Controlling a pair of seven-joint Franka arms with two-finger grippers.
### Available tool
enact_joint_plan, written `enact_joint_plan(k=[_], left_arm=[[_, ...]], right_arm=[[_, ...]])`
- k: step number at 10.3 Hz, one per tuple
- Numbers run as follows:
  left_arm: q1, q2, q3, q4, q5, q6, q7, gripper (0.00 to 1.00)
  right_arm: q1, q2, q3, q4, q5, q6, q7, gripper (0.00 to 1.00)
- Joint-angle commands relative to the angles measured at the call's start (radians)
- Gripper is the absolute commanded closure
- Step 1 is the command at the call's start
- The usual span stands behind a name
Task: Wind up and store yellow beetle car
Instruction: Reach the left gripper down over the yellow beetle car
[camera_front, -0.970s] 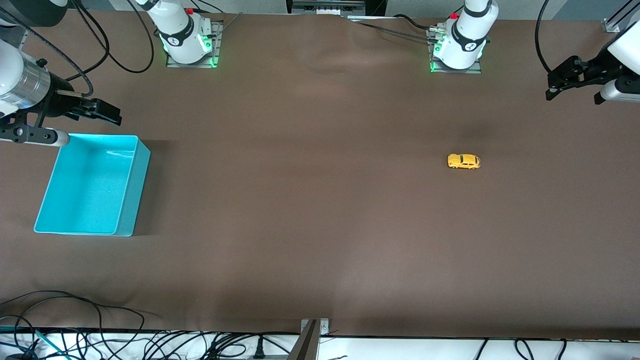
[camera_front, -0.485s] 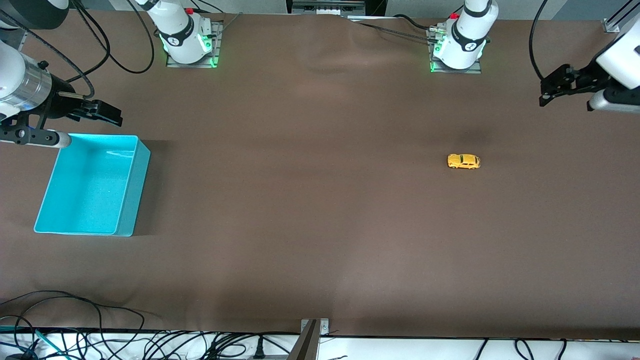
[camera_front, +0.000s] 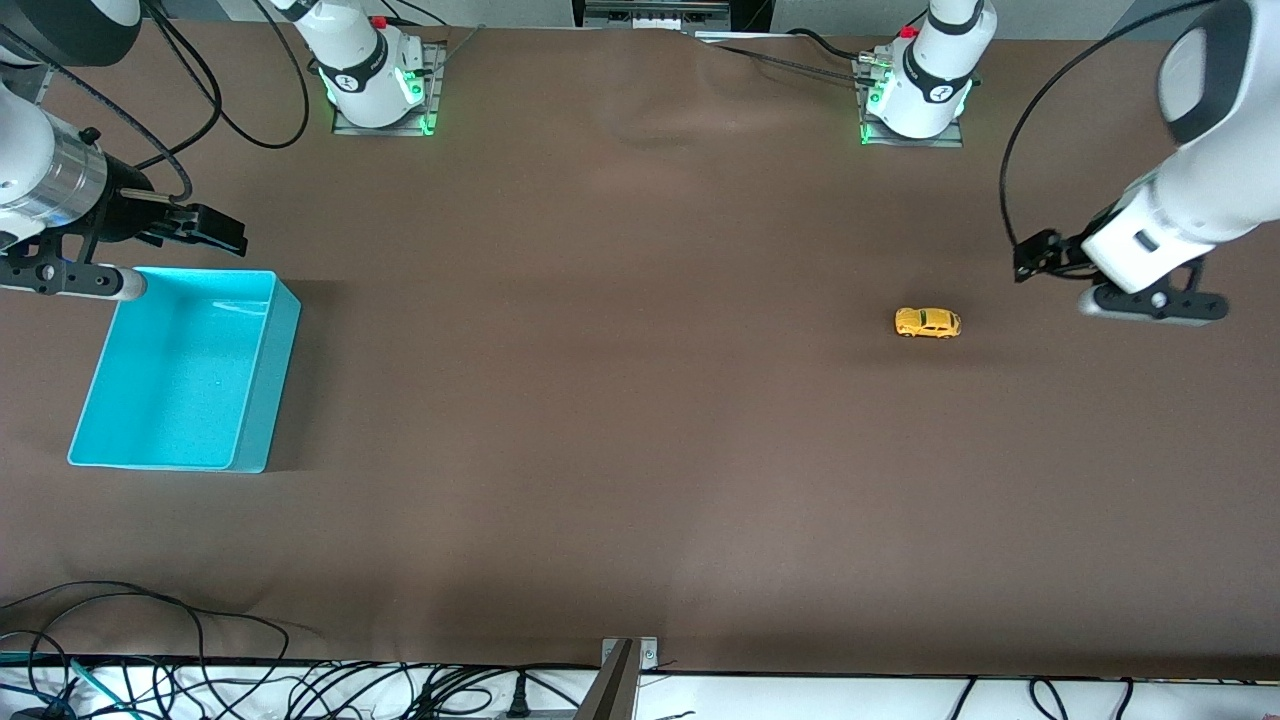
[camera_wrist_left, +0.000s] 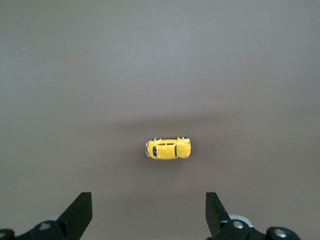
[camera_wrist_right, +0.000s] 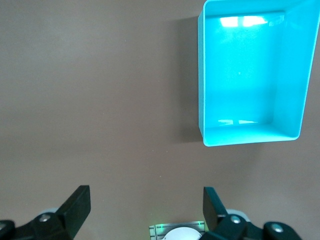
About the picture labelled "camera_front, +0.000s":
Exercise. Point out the brown table cloth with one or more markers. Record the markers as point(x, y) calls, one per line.
point(640, 450)

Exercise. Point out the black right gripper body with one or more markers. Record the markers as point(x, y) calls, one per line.
point(128, 212)

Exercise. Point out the grey metal pole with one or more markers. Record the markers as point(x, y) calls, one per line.
point(610, 695)

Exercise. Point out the black power plug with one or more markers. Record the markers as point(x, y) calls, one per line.
point(519, 698)

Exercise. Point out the grey metal device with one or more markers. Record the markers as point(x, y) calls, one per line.
point(650, 12)

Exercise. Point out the small metal bracket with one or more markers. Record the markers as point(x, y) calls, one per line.
point(648, 655)

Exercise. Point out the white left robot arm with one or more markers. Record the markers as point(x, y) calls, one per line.
point(1210, 180)

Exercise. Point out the yellow beetle toy car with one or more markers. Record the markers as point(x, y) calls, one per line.
point(927, 322)

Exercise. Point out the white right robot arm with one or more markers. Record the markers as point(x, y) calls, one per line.
point(360, 60)

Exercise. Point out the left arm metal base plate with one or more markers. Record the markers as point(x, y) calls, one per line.
point(868, 135)

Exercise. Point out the turquoise plastic bin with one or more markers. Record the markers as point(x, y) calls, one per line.
point(180, 380)

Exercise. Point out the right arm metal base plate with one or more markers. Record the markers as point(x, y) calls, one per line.
point(435, 80)

